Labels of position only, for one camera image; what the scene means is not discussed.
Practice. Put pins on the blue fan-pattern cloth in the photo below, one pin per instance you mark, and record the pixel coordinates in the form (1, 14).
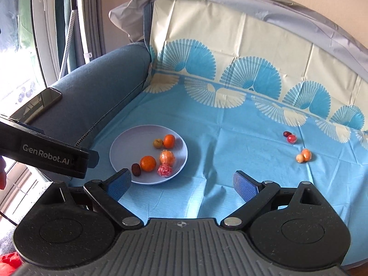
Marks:
(230, 85)

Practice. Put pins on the grey plastic cover sheet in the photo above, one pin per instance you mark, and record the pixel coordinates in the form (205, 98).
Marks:
(304, 22)

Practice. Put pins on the small pale yellow fruit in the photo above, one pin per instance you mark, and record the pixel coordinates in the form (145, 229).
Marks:
(300, 158)

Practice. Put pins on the red cherry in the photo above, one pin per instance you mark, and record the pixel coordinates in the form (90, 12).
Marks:
(292, 139)

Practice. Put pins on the orange kumquat fruit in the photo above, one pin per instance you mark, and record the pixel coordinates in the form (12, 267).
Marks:
(169, 141)

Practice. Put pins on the light blue round plate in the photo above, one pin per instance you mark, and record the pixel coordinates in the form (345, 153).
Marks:
(135, 143)

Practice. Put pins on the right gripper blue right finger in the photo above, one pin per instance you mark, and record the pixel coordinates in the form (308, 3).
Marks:
(245, 186)

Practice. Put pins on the blue fabric sofa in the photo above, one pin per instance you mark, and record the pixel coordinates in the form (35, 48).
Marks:
(92, 95)

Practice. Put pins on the pink lychee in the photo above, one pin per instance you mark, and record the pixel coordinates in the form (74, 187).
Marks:
(164, 170)

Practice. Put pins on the black smartphone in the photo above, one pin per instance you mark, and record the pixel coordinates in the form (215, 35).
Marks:
(37, 106)

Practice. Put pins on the teal curtain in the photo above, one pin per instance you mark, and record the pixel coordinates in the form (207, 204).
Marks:
(62, 18)

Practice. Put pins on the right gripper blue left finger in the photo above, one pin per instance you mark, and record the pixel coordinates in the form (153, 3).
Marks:
(118, 184)

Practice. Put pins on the person's left hand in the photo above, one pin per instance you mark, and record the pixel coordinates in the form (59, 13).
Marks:
(2, 173)

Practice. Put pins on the small yellow-green fruit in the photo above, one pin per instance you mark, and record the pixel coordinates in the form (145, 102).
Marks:
(158, 143)

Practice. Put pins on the red object on floor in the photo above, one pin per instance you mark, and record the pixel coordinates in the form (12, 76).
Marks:
(9, 263)

